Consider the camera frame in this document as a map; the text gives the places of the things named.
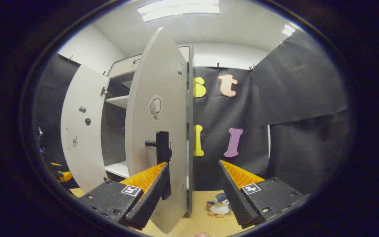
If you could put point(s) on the black backdrop cloth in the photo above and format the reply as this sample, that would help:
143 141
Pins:
291 82
51 98

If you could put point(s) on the white cabinet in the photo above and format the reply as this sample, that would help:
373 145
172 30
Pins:
191 98

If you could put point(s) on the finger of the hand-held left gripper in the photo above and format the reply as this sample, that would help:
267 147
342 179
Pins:
56 164
65 176

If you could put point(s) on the large ceiling light panel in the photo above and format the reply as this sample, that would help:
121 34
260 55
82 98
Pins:
179 9

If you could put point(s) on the white cabinet shelf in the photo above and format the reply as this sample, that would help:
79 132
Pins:
118 101

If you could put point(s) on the white cabinet door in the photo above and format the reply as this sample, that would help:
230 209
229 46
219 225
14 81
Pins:
81 148
150 82

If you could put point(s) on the penguin plush toy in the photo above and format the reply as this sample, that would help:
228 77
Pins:
220 207

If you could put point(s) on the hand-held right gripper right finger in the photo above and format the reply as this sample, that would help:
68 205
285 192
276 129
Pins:
235 196

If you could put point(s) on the small ceiling light panel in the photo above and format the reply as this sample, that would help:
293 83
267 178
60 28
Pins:
288 30

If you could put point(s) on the white cabinet drawer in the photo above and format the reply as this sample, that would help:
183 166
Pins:
120 67

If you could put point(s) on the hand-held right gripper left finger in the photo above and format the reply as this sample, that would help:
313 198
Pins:
151 196

